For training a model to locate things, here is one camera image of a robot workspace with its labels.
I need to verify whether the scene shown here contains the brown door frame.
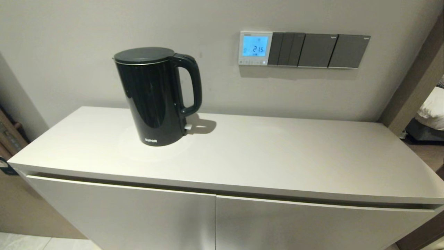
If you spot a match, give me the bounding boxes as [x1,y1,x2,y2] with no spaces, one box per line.
[377,14,444,136]

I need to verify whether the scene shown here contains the white bed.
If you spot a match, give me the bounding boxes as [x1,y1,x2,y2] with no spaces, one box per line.
[405,75,444,142]

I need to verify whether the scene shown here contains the white thermostat control panel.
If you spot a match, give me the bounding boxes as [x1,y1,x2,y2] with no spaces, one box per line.
[238,32,273,66]

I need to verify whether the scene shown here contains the black electric kettle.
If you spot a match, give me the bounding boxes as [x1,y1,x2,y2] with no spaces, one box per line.
[113,47,203,147]

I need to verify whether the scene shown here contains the white cabinet door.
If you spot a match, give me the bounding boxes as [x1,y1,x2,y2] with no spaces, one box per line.
[215,195,436,250]
[26,175,217,250]

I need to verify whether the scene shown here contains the grey single wall switch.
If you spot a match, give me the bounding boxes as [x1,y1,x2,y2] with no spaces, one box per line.
[298,33,339,68]
[328,34,371,69]

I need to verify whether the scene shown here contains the white cabinet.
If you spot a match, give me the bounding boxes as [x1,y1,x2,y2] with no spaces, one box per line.
[7,106,444,250]

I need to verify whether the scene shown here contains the grey triple wall switch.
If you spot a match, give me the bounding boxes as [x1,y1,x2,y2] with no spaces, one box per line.
[267,32,306,67]

